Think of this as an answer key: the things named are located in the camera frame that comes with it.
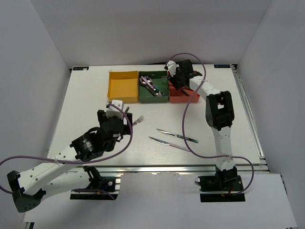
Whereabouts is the pink handled fork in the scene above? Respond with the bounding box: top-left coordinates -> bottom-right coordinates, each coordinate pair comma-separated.
132,115 -> 144,126

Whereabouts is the pink handled spoon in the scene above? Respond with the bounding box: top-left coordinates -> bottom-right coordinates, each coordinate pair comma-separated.
142,75 -> 165,96

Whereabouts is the teal handled spoon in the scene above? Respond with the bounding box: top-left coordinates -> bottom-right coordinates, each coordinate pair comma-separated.
139,76 -> 163,97

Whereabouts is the dark handled spoon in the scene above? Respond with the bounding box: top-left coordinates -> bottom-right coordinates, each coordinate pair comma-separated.
152,79 -> 168,96

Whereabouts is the pink handled knife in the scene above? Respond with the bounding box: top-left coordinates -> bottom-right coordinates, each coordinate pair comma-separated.
149,136 -> 190,152

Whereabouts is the teal handled knife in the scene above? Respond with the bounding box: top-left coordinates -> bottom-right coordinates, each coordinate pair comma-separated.
157,128 -> 199,143

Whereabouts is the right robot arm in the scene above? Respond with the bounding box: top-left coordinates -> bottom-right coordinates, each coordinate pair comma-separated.
164,59 -> 237,190

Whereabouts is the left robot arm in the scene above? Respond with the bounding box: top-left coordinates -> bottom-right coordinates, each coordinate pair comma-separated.
7,110 -> 132,213

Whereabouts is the red container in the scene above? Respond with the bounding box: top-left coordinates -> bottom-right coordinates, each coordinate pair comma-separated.
169,71 -> 200,103

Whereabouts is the green container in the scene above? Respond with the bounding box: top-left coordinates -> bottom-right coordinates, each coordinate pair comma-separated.
138,71 -> 169,103

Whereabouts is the yellow container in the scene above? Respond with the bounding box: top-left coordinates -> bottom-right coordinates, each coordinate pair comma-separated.
107,71 -> 139,104

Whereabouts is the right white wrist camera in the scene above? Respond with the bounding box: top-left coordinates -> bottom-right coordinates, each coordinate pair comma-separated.
164,60 -> 178,77

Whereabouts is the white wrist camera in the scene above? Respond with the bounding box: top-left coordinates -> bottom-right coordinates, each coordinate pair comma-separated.
164,60 -> 178,77
106,100 -> 124,119

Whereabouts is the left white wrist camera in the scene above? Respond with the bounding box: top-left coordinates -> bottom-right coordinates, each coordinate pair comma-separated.
106,100 -> 124,119

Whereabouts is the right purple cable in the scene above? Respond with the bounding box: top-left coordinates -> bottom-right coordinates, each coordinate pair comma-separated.
164,52 -> 254,197

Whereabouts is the purple cable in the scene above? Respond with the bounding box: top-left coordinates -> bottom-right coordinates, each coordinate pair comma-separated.
0,102 -> 134,195
164,52 -> 254,197

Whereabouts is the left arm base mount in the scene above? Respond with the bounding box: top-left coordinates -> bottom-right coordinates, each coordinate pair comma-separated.
70,166 -> 118,200

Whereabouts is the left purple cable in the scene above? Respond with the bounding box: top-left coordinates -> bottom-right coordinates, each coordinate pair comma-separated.
0,102 -> 134,195

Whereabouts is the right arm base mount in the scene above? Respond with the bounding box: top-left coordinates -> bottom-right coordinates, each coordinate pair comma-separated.
194,176 -> 245,203

